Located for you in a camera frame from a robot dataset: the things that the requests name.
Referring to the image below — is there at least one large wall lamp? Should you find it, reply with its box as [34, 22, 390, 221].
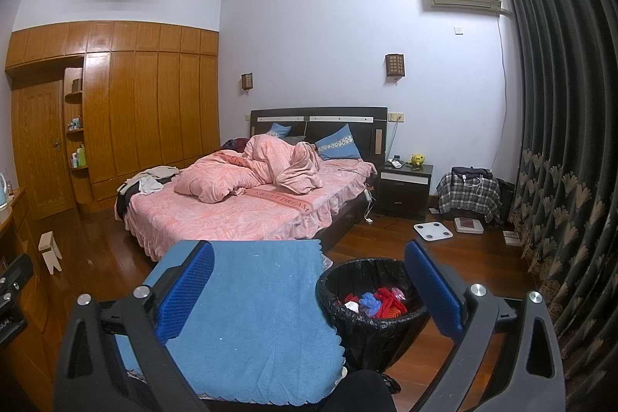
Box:
[385, 53, 405, 80]

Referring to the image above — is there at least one trash bin with black bag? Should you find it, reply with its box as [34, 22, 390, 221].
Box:
[316, 258, 430, 371]

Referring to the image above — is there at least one wooden door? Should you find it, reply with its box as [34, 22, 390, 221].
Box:
[10, 79, 75, 220]

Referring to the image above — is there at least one blue table cloth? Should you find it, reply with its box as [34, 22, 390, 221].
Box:
[116, 239, 346, 403]

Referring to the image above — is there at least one bed with pink sheet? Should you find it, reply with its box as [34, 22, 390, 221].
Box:
[116, 105, 389, 263]

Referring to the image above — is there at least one blue pillow with lace band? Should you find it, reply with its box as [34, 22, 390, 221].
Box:
[315, 125, 363, 161]

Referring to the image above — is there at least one white bathroom scale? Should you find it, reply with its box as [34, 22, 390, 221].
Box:
[414, 221, 453, 241]

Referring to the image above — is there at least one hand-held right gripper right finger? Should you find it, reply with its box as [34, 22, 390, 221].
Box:
[401, 239, 565, 412]

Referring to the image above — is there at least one red glove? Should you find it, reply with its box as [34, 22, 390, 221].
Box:
[375, 288, 409, 319]

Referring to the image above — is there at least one pink duvet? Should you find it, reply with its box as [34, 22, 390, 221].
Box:
[173, 134, 324, 204]

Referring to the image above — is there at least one black garment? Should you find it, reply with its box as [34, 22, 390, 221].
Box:
[116, 180, 141, 220]

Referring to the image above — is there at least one wooden wardrobe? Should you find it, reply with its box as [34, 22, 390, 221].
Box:
[5, 20, 220, 215]

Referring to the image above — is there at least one dark patterned curtain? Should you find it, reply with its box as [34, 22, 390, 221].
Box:
[497, 0, 618, 393]

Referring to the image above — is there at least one wooden sideboard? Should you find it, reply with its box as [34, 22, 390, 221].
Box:
[0, 187, 56, 393]

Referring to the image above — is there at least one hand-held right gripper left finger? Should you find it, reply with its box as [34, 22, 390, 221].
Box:
[53, 241, 216, 412]

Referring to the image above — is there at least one dark nightstand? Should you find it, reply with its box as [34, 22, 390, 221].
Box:
[377, 162, 434, 220]

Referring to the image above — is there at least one scale with dark centre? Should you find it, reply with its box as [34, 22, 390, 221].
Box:
[454, 216, 484, 234]

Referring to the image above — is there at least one beige garment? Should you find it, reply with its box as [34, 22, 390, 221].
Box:
[128, 166, 180, 182]

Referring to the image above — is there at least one small wooden stool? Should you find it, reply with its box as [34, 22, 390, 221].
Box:
[37, 231, 63, 275]

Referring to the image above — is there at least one plaid bag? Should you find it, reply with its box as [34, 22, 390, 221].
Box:
[437, 167, 502, 224]

